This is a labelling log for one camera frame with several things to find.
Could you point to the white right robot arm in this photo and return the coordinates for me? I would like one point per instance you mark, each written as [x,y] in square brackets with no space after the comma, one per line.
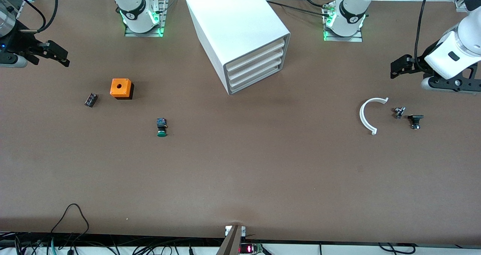
[135,18]

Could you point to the white drawer cabinet housing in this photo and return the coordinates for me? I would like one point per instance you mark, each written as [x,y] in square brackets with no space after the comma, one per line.
[233,18]

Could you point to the red LED display device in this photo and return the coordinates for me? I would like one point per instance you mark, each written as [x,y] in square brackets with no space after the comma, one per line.
[250,248]

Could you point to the small grey metal part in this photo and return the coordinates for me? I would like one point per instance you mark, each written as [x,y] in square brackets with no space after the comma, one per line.
[398,112]

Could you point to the small black terminal block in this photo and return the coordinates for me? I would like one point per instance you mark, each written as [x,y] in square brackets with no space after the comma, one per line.
[91,100]

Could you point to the grey camera mount beam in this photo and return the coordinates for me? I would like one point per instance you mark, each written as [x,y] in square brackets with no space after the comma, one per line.
[231,243]

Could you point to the black button holder part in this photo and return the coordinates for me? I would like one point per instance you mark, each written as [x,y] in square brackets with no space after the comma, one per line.
[415,119]

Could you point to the white lowest cabinet drawer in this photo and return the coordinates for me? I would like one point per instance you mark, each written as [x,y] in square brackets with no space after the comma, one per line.
[255,80]

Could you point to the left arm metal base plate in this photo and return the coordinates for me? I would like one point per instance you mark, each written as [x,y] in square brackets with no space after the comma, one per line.
[359,38]

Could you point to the orange box with hole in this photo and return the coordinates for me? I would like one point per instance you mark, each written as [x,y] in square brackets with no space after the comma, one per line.
[121,87]

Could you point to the white curved plastic arc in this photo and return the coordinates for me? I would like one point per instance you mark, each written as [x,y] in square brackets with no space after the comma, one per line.
[361,116]

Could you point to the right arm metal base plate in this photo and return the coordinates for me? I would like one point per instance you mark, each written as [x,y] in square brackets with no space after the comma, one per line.
[159,29]

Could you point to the green push button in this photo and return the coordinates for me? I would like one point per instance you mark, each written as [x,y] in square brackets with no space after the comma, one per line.
[162,129]

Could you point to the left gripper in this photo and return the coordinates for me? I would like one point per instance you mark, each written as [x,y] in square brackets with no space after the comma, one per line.
[418,64]

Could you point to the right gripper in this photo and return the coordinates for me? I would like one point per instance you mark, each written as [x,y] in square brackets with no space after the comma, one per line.
[19,43]

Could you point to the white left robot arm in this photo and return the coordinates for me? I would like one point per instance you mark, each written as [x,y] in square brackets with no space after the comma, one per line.
[351,18]

